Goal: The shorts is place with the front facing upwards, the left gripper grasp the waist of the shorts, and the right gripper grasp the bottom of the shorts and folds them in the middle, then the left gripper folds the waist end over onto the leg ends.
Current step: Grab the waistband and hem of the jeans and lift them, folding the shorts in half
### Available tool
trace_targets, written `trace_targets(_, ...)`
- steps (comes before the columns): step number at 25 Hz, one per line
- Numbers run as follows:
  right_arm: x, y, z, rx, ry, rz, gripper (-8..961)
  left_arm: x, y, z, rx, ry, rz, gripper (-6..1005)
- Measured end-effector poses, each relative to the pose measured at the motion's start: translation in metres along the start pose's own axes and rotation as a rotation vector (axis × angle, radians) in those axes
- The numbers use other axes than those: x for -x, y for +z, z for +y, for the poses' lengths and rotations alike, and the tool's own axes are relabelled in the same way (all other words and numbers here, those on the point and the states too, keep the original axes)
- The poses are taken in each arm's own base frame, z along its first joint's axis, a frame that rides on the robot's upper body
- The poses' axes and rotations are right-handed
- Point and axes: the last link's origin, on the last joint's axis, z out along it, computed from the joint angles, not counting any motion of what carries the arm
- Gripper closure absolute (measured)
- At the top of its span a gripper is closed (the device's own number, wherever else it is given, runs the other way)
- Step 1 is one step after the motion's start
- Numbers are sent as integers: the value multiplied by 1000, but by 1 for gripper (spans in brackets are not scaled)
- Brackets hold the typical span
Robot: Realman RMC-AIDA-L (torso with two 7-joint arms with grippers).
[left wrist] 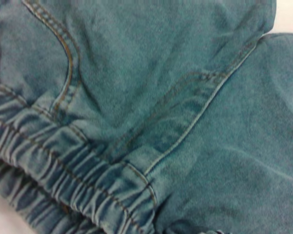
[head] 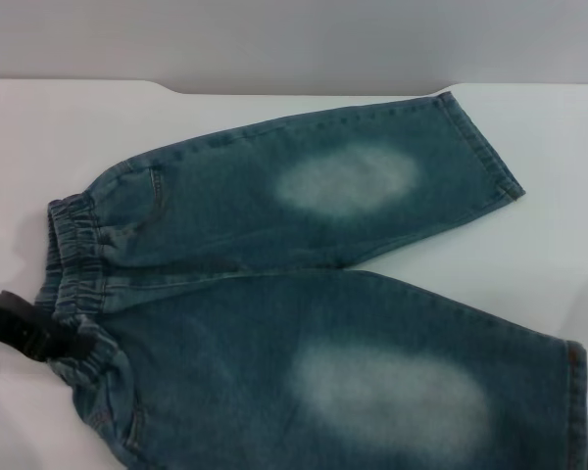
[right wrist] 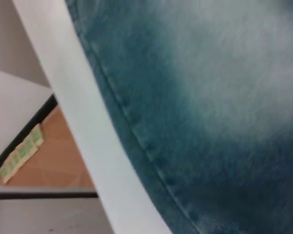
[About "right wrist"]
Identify black skirting strip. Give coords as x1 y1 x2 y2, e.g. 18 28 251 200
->
0 94 58 175

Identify blue denim shorts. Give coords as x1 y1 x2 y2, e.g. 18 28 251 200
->
64 0 293 234

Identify yellow green tape strip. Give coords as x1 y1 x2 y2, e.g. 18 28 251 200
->
0 124 44 187

